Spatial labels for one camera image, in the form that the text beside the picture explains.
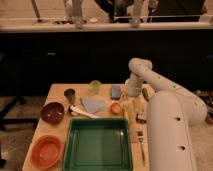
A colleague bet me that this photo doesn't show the yellow banana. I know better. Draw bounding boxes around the yellow banana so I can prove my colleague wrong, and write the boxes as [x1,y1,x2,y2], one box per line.
[123,104,129,121]

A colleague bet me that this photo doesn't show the metal fork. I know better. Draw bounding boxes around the metal fork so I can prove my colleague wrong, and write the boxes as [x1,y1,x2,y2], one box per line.
[137,131,146,167]

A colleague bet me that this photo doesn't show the white spoon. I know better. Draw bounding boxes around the white spoon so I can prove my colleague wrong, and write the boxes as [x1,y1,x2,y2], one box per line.
[69,105,99,118]

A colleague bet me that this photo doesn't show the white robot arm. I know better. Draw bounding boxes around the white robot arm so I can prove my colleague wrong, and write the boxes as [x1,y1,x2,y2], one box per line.
[125,58,207,171]

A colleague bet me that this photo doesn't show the green plastic cup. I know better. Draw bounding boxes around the green plastic cup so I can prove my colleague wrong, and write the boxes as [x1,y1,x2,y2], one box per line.
[89,80,101,94]

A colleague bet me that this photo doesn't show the blue sponge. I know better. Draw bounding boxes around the blue sponge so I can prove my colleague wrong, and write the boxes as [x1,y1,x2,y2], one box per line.
[110,85,121,100]

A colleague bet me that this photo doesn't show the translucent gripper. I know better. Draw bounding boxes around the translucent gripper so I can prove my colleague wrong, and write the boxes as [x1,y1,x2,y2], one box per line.
[120,93,141,115]

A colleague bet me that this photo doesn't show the orange fruit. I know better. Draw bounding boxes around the orange fruit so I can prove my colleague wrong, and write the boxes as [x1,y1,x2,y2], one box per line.
[110,102,122,115]

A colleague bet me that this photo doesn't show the black office chair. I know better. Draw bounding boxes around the black office chair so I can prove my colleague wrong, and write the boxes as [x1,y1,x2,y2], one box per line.
[0,49,39,132]

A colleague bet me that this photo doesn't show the orange bowl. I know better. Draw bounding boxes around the orange bowl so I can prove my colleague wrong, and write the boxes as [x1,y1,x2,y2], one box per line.
[30,135,63,170]

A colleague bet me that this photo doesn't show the blue cloth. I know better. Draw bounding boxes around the blue cloth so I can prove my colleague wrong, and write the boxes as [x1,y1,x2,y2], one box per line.
[80,97,107,114]

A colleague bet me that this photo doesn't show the green plastic tray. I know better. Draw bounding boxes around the green plastic tray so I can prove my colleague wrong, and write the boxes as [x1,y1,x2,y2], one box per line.
[62,118,133,171]

